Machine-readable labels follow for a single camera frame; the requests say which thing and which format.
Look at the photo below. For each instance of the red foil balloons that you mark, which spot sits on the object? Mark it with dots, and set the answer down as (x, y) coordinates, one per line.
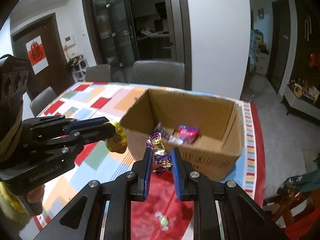
(315, 60)

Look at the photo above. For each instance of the pink snack packet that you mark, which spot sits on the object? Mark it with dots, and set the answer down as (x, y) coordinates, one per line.
(187, 133)

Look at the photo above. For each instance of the person's left hand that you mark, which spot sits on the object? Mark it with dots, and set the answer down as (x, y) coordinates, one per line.
(35, 200)

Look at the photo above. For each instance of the small wall picture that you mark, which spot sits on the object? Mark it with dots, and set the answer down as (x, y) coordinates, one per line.
(261, 14)

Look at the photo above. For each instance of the white low console cabinet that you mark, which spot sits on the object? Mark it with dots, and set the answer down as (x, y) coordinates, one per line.
(300, 105)

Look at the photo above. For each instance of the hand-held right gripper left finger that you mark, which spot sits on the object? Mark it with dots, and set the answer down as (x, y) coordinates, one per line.
(147, 175)

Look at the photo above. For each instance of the grey upholstered chair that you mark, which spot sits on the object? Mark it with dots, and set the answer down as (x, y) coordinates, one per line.
(97, 73)
(43, 101)
(157, 75)

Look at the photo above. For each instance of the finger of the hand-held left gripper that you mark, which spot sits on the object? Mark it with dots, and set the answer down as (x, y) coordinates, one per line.
(87, 123)
(97, 133)

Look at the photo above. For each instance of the red and white door poster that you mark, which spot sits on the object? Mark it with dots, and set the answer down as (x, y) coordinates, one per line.
(37, 55)

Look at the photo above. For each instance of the white purple snack packet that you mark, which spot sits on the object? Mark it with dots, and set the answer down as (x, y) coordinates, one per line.
(165, 132)

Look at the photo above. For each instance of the white hallway storage shelf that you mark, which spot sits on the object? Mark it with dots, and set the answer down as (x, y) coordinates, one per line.
(258, 52)

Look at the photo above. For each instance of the brown wooden door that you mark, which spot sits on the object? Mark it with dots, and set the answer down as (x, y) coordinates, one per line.
(50, 32)

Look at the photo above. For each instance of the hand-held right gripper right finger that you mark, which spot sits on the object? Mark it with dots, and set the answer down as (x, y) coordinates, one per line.
(176, 172)

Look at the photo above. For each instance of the brown cardboard box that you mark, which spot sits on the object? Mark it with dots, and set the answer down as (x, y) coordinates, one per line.
(200, 110)

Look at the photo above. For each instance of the white wall intercom panel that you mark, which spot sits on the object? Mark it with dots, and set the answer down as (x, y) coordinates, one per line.
(70, 41)

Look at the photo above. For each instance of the person's left forearm yellow sleeve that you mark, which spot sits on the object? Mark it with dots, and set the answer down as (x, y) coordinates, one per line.
(10, 201)

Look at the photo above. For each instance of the dark framed glass sliding door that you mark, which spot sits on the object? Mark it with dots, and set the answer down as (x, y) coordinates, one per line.
(112, 30)

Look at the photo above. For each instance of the green cloth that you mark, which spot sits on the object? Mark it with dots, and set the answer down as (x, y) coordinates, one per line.
(300, 180)

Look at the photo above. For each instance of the gold snack packet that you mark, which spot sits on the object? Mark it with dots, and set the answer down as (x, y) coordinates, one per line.
(117, 140)

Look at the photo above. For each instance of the dark hallway door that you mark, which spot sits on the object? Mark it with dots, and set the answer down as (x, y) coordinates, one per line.
(281, 45)

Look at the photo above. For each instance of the wooden chair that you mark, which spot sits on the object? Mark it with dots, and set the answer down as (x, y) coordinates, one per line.
(295, 210)

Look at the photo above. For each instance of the pale green wrapped candy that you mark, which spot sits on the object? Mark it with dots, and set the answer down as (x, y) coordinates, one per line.
(163, 221)

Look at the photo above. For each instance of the white shoe rack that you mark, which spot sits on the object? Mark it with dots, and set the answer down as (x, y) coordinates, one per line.
(77, 67)

